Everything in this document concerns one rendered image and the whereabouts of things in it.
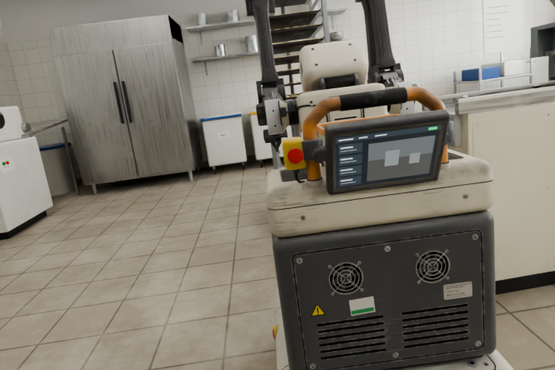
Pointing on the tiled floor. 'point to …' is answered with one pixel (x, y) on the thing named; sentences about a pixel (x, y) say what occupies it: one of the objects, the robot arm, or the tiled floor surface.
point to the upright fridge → (127, 98)
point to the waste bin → (57, 168)
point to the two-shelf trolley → (495, 78)
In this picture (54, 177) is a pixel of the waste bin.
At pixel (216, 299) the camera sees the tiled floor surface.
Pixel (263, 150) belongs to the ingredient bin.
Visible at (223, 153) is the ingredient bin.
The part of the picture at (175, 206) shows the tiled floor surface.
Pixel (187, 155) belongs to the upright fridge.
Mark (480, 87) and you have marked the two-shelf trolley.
